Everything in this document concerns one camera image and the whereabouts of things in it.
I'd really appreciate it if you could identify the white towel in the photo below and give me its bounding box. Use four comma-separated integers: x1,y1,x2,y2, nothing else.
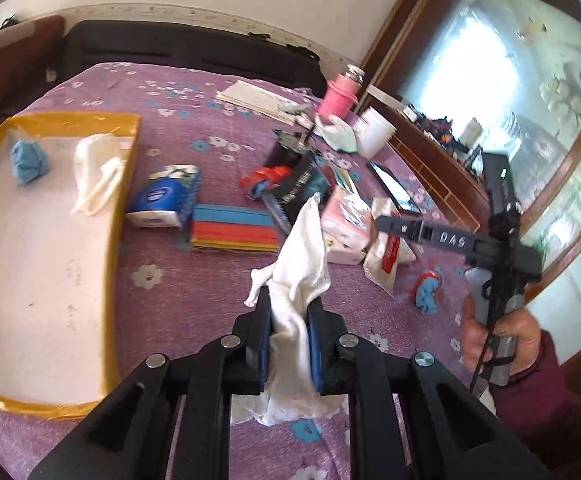
243,194,351,428

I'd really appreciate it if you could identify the cream white cloth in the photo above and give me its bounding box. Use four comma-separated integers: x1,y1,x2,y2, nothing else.
70,135,131,217

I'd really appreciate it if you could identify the white plastic jar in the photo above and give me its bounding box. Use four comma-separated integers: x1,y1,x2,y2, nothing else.
358,107,397,160

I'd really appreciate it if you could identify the wooden glass-front cabinet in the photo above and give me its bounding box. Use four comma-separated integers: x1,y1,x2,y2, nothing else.
365,0,581,396

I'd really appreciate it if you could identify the blue tissue packet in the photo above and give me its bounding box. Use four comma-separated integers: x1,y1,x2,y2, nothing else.
125,164,202,230

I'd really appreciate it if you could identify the grey ridged flat object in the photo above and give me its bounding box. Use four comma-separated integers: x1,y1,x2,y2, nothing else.
275,101,312,117

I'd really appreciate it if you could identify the black smartphone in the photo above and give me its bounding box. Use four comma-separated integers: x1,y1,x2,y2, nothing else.
368,160,424,213

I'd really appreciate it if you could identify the pink sleeved thermos bottle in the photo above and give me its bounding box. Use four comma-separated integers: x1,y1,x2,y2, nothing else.
318,64,365,121

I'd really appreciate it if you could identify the white packet with red print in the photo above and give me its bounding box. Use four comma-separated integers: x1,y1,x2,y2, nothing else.
363,197,416,296

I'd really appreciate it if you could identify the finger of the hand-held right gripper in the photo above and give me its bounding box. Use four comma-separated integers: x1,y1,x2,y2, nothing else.
375,214,427,248

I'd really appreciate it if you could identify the red plastic bag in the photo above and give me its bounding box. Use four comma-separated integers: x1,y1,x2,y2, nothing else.
240,165,291,196

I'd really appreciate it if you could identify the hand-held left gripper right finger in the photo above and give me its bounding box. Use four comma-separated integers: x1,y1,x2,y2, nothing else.
307,300,551,480

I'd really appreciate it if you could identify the cream paper notebook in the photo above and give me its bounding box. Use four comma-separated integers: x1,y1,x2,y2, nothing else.
214,80,316,126

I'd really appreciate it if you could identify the yellow-edged cardboard tray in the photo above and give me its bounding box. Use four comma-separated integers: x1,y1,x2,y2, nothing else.
0,112,142,418

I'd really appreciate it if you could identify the pink tissue packet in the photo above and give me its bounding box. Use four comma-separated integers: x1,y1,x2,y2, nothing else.
321,185,374,266

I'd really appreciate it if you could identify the purple floral sheet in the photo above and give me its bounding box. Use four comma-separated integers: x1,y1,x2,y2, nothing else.
0,60,501,480

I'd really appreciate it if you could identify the person's right forearm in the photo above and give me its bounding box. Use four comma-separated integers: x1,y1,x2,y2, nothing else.
491,330,581,466

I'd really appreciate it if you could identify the black electric motor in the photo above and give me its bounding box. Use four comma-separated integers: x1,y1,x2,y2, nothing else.
255,130,334,235

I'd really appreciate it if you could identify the multicolour sponge pack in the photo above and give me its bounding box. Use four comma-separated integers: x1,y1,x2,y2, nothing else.
188,204,280,253

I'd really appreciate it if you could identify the person's right hand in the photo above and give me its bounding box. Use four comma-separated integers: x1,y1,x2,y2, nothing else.
459,292,542,377

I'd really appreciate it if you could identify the black sofa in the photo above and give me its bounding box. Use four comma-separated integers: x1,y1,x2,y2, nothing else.
63,20,326,98

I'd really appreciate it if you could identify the blue cloth with red patch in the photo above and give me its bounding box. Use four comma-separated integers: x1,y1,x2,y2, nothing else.
413,267,446,317

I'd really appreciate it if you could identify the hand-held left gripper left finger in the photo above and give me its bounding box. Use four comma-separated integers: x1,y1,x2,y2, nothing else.
28,285,272,480

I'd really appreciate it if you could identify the white work glove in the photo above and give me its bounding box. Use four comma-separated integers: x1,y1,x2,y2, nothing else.
313,115,359,153

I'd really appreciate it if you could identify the crumpled blue cloth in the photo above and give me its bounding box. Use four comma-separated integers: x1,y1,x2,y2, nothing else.
10,140,50,186

